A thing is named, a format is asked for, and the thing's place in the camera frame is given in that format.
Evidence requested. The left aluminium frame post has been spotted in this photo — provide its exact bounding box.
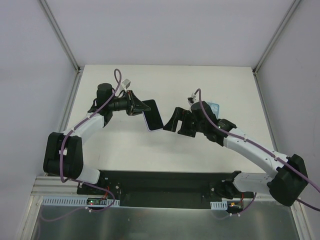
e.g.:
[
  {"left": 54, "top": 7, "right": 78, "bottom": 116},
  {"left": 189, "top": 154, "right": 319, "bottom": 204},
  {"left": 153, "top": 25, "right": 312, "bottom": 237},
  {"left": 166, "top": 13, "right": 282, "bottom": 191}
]
[{"left": 37, "top": 0, "right": 81, "bottom": 74}]

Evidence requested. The white cable duct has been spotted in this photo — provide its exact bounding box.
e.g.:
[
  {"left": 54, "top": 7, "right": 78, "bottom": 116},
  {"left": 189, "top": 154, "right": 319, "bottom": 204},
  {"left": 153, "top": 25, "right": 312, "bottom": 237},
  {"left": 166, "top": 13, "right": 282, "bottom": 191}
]
[
  {"left": 42, "top": 196, "right": 120, "bottom": 208},
  {"left": 210, "top": 200, "right": 228, "bottom": 211}
]

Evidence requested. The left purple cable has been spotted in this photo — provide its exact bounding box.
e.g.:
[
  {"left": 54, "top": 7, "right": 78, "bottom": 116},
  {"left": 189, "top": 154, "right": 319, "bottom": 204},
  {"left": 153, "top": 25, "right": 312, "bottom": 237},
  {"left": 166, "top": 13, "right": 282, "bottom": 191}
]
[{"left": 37, "top": 68, "right": 126, "bottom": 223}]

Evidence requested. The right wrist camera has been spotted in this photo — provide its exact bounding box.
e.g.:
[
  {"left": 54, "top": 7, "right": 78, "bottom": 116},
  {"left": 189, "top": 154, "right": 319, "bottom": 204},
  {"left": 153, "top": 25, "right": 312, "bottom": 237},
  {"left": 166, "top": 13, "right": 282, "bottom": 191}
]
[{"left": 187, "top": 93, "right": 197, "bottom": 106}]

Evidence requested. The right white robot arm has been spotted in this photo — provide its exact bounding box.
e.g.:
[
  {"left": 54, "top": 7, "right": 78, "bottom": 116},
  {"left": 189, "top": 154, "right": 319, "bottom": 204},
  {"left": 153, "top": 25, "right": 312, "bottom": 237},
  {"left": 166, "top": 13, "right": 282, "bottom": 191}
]
[{"left": 164, "top": 101, "right": 308, "bottom": 207}]

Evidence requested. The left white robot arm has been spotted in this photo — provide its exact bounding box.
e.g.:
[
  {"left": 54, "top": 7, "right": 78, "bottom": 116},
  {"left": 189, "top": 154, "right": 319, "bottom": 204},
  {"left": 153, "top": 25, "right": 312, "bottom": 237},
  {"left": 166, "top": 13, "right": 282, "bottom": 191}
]
[{"left": 43, "top": 83, "right": 151, "bottom": 195}]

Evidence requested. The right aluminium frame post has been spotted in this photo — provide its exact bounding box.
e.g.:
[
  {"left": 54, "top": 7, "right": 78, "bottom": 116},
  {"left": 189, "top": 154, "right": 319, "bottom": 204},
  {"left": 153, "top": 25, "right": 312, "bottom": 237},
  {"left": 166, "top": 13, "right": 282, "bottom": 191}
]
[{"left": 252, "top": 0, "right": 303, "bottom": 76}]

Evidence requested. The left white cable duct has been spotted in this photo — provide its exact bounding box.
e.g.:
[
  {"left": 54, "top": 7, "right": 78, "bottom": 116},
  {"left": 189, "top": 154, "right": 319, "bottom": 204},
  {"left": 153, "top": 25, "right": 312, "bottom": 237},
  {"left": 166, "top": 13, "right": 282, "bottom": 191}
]
[{"left": 42, "top": 196, "right": 120, "bottom": 208}]

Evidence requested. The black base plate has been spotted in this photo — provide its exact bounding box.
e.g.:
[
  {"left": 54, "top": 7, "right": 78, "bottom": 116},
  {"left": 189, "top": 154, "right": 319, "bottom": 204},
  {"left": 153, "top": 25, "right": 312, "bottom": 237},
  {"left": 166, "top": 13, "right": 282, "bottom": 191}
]
[{"left": 76, "top": 168, "right": 258, "bottom": 208}]

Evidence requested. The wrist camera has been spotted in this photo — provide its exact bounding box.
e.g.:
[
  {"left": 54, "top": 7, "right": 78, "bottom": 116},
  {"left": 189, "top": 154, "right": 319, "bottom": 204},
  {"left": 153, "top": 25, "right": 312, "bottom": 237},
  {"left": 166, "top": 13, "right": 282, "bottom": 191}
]
[
  {"left": 187, "top": 93, "right": 197, "bottom": 106},
  {"left": 121, "top": 79, "right": 131, "bottom": 92}
]

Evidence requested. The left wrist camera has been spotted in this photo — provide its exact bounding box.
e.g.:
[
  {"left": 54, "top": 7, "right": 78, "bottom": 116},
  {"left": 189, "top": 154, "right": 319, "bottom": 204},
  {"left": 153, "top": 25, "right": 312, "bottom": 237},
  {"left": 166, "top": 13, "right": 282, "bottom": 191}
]
[{"left": 121, "top": 79, "right": 131, "bottom": 92}]

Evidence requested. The aluminium frame post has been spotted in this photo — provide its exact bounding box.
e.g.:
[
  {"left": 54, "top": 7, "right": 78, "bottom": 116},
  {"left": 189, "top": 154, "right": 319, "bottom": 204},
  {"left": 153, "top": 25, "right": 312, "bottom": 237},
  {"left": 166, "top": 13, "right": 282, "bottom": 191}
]
[
  {"left": 37, "top": 0, "right": 81, "bottom": 74},
  {"left": 252, "top": 0, "right": 303, "bottom": 76}
]

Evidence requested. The right white cable duct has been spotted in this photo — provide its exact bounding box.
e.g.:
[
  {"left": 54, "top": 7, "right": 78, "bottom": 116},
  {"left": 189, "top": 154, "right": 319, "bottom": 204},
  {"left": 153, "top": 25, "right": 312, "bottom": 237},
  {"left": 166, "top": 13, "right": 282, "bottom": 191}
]
[{"left": 210, "top": 200, "right": 228, "bottom": 211}]

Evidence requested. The aluminium front rail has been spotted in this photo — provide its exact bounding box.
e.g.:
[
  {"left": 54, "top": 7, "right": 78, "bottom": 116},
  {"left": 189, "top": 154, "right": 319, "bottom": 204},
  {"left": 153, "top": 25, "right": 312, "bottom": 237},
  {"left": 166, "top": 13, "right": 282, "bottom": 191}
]
[{"left": 31, "top": 176, "right": 78, "bottom": 196}]

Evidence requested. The phone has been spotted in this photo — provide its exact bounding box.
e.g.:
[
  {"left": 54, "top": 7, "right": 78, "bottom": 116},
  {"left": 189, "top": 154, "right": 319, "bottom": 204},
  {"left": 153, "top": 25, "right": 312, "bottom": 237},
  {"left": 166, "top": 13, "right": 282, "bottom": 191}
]
[
  {"left": 143, "top": 99, "right": 164, "bottom": 132},
  {"left": 207, "top": 102, "right": 220, "bottom": 119}
]

